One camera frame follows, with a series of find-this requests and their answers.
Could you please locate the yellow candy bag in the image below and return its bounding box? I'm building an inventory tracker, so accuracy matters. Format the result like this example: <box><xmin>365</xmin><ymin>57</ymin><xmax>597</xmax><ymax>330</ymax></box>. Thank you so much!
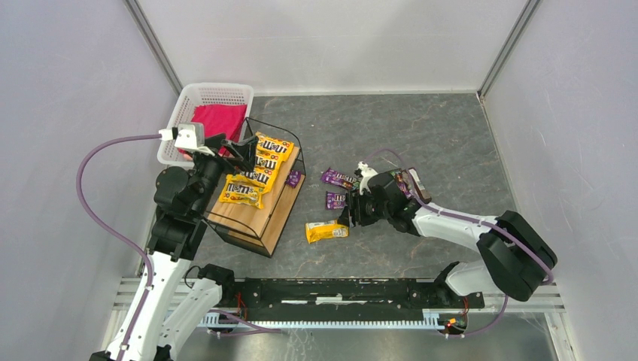
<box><xmin>255</xmin><ymin>150</ymin><xmax>285</xmax><ymax>171</ymax></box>
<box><xmin>231</xmin><ymin>167</ymin><xmax>278</xmax><ymax>193</ymax></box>
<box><xmin>255</xmin><ymin>132</ymin><xmax>295</xmax><ymax>161</ymax></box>
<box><xmin>217</xmin><ymin>179</ymin><xmax>264</xmax><ymax>209</ymax></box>
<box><xmin>305</xmin><ymin>220</ymin><xmax>349</xmax><ymax>244</ymax></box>

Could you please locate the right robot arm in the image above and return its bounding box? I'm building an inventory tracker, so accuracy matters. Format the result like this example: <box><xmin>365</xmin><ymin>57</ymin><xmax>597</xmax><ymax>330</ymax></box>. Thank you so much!
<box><xmin>341</xmin><ymin>163</ymin><xmax>557</xmax><ymax>302</ymax></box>

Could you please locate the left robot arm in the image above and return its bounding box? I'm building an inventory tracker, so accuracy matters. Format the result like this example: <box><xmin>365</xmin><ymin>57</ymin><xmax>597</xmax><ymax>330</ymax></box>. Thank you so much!
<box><xmin>76</xmin><ymin>126</ymin><xmax>258</xmax><ymax>360</ymax></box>

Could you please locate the purple candy bag lower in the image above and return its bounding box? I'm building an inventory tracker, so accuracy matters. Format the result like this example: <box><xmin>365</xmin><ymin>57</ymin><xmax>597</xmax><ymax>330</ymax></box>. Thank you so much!
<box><xmin>325</xmin><ymin>192</ymin><xmax>347</xmax><ymax>210</ymax></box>

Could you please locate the purple candy bag right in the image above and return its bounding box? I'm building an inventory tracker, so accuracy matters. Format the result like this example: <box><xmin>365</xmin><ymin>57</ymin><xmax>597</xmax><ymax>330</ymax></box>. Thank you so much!
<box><xmin>389</xmin><ymin>168</ymin><xmax>412</xmax><ymax>199</ymax></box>

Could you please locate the yellow candy bag on shelf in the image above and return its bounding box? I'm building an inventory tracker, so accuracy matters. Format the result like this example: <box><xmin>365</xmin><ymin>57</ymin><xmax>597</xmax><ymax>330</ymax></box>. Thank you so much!
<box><xmin>255</xmin><ymin>132</ymin><xmax>295</xmax><ymax>161</ymax></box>

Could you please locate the brown candy bag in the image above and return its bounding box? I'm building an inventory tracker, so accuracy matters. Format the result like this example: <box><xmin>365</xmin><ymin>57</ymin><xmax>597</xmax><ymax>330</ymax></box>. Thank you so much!
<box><xmin>407</xmin><ymin>167</ymin><xmax>432</xmax><ymax>204</ymax></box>

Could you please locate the purple candy bag upper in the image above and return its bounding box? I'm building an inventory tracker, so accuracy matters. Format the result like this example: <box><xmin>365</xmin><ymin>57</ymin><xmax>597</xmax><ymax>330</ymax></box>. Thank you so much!
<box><xmin>321</xmin><ymin>168</ymin><xmax>360</xmax><ymax>191</ymax></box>

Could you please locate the small purple candy bag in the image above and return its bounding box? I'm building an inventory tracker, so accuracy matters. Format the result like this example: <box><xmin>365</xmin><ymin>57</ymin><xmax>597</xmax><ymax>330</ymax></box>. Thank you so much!
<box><xmin>285</xmin><ymin>170</ymin><xmax>303</xmax><ymax>188</ymax></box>

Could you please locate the pink cloth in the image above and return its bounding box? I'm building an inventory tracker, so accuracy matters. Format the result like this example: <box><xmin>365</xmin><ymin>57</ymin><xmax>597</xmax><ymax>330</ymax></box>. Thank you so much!
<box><xmin>190</xmin><ymin>104</ymin><xmax>248</xmax><ymax>141</ymax></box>

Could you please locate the white plastic basket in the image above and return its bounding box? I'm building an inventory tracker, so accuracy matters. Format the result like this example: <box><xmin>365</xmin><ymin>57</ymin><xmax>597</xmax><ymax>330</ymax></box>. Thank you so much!
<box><xmin>156</xmin><ymin>83</ymin><xmax>254</xmax><ymax>169</ymax></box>

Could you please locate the left corner aluminium profile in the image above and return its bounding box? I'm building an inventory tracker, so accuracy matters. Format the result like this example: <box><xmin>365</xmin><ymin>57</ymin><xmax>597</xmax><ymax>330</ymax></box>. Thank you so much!
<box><xmin>123</xmin><ymin>0</ymin><xmax>184</xmax><ymax>95</ymax></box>

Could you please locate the corner aluminium profile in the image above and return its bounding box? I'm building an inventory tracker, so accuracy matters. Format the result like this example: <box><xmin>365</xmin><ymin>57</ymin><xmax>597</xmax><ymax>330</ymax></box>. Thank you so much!
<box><xmin>123</xmin><ymin>0</ymin><xmax>184</xmax><ymax>95</ymax></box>
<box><xmin>476</xmin><ymin>0</ymin><xmax>542</xmax><ymax>102</ymax></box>

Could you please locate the right corner aluminium profile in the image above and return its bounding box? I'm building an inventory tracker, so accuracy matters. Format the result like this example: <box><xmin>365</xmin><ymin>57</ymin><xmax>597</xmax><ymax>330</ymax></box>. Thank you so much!
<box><xmin>476</xmin><ymin>0</ymin><xmax>542</xmax><ymax>102</ymax></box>

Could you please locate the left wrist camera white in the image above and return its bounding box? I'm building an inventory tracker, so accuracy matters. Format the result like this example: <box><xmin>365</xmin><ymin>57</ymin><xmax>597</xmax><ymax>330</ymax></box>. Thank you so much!
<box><xmin>158</xmin><ymin>123</ymin><xmax>215</xmax><ymax>156</ymax></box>

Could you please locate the wooden wire shelf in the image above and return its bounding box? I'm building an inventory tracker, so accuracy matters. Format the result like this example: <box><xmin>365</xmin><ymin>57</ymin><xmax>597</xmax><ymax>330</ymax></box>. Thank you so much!
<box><xmin>205</xmin><ymin>117</ymin><xmax>306</xmax><ymax>257</ymax></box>

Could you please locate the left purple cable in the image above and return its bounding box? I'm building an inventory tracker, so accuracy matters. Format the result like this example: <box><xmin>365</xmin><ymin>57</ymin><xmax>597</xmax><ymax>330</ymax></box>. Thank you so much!
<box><xmin>76</xmin><ymin>133</ymin><xmax>162</xmax><ymax>361</ymax></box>

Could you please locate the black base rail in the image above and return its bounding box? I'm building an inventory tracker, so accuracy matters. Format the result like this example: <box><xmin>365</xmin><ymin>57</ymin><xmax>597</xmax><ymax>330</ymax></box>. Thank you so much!
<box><xmin>219</xmin><ymin>278</ymin><xmax>485</xmax><ymax>322</ymax></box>

